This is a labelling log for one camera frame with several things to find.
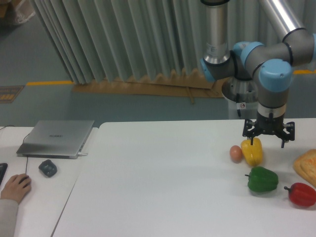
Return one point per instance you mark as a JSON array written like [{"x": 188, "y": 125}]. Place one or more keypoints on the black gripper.
[{"x": 269, "y": 126}]

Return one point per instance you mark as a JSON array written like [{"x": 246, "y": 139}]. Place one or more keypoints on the yellow bell pepper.
[{"x": 252, "y": 151}]

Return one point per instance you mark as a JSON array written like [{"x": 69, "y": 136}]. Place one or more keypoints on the black computer mouse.
[{"x": 25, "y": 181}]

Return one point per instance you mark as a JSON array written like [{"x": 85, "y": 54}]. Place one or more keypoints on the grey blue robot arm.
[{"x": 270, "y": 67}]

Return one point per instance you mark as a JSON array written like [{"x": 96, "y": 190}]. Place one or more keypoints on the grey sleeved forearm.
[{"x": 8, "y": 217}]

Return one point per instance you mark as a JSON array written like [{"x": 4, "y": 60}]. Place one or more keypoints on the green bell pepper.
[{"x": 262, "y": 180}]

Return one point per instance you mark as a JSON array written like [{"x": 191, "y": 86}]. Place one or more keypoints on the red bell pepper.
[{"x": 301, "y": 194}]

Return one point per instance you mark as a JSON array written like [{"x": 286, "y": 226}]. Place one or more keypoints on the person's right hand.
[{"x": 13, "y": 191}]

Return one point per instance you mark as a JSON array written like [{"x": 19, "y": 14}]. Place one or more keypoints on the brown egg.
[{"x": 236, "y": 154}]

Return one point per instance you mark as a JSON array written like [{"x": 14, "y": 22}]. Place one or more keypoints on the flat bread loaf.
[{"x": 305, "y": 166}]

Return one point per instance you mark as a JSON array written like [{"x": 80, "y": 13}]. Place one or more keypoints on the brown cardboard sheet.
[{"x": 191, "y": 86}]

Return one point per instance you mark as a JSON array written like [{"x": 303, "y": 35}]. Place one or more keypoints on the pale green curtain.
[{"x": 123, "y": 39}]

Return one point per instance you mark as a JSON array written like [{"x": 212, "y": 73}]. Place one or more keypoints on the silver laptop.
[{"x": 56, "y": 139}]

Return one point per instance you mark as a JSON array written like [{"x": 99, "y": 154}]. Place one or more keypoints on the dark grey small gadget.
[{"x": 48, "y": 168}]

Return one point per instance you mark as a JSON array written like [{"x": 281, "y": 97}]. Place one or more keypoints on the black keyboard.
[{"x": 3, "y": 169}]

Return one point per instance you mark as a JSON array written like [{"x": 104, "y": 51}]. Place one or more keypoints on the plastic wrapped box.
[{"x": 15, "y": 12}]

